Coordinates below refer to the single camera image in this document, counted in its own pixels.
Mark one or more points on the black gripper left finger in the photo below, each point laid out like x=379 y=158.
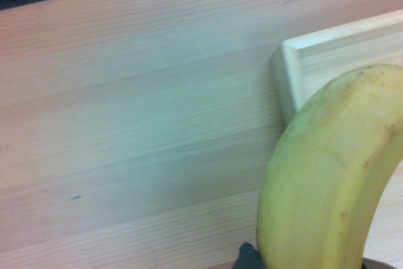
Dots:
x=248 y=258

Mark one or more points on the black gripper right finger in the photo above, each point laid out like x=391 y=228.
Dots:
x=376 y=264

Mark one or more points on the yellow banana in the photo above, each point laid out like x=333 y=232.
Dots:
x=315 y=171

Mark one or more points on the light wooden tray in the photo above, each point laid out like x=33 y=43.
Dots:
x=346 y=48

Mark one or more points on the wooden coffee table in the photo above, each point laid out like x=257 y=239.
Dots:
x=126 y=124

